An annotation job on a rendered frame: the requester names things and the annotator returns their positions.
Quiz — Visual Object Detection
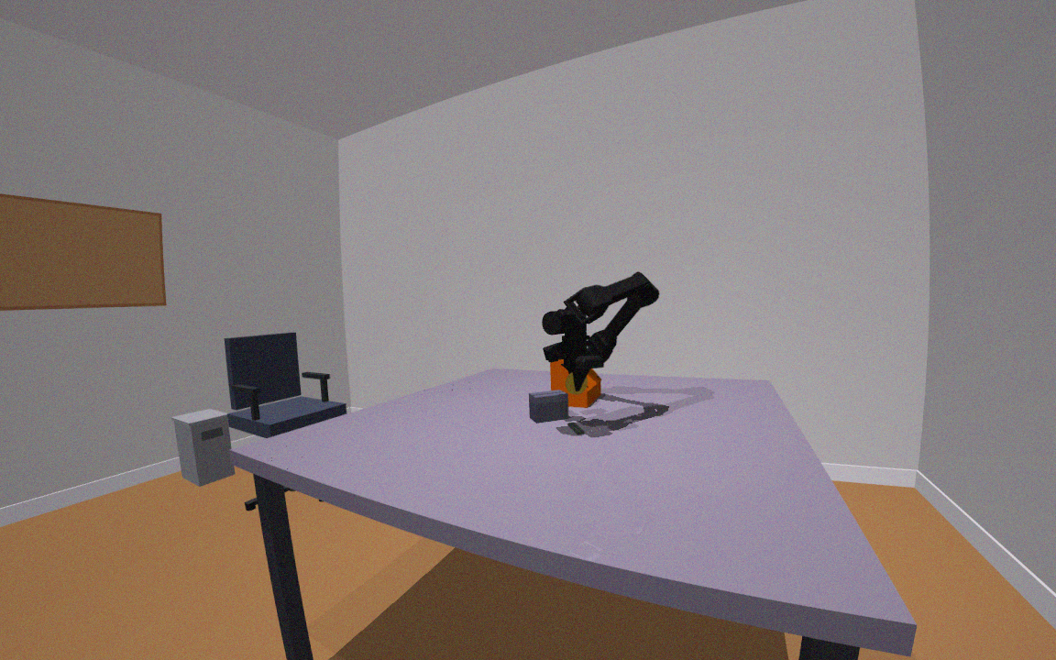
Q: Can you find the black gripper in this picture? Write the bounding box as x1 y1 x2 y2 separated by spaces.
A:
560 332 603 391

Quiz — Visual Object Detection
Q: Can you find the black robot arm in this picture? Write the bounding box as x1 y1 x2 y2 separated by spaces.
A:
542 271 659 363

